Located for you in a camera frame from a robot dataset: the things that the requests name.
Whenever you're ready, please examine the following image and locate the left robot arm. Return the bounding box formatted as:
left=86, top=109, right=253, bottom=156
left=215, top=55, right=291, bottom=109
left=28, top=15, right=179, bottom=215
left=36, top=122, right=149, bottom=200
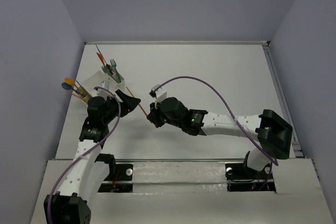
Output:
left=44, top=87, right=141, bottom=223

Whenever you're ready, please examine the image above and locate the orange chopstick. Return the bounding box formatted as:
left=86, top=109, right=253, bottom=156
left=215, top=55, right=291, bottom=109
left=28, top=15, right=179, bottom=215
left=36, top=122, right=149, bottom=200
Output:
left=125, top=86, right=148, bottom=117
left=66, top=90, right=90, bottom=103

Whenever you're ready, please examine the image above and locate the blue plastic spoon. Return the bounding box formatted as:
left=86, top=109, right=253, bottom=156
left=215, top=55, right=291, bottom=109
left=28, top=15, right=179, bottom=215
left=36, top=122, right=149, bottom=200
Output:
left=61, top=82, right=85, bottom=97

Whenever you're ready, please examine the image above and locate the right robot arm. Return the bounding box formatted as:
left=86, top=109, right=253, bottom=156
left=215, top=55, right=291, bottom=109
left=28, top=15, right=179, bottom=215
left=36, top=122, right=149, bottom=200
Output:
left=147, top=97, right=293, bottom=178

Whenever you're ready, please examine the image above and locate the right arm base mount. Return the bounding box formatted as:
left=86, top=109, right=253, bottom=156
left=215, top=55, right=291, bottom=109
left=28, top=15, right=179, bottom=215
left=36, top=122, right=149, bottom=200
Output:
left=225, top=153, right=276, bottom=192

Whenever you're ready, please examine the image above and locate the orange plastic knife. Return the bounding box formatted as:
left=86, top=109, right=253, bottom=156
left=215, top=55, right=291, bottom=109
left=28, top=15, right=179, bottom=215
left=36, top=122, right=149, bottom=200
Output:
left=96, top=52, right=111, bottom=75

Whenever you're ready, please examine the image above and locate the white utensil caddy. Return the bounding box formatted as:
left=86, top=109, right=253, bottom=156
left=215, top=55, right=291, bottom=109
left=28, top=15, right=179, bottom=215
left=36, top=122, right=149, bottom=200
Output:
left=79, top=70, right=127, bottom=99

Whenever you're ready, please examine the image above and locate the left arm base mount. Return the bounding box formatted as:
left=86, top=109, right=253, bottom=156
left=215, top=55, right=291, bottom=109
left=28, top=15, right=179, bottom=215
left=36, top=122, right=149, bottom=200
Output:
left=96, top=154, right=133, bottom=193

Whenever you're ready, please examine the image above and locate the teal fork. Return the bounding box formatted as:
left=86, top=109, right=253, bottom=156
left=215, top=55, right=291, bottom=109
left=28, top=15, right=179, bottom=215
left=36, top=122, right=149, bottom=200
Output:
left=110, top=59, right=122, bottom=83
left=101, top=64, right=116, bottom=76

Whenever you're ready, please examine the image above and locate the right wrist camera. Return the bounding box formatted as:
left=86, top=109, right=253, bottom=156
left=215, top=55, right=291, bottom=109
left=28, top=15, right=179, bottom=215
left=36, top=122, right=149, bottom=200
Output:
left=149, top=84, right=167, bottom=107

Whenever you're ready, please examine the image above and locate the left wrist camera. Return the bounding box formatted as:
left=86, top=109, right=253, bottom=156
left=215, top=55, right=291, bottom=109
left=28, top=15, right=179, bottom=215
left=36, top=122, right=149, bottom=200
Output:
left=92, top=80, right=115, bottom=100

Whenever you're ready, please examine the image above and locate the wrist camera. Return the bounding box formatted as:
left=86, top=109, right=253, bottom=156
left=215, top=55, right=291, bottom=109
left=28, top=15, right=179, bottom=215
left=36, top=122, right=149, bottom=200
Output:
left=149, top=84, right=167, bottom=107
left=92, top=80, right=115, bottom=100

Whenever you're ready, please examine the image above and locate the orange plastic spoon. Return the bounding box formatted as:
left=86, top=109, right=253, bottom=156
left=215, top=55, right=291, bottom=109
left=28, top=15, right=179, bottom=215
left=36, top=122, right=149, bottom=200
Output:
left=65, top=78, right=82, bottom=93

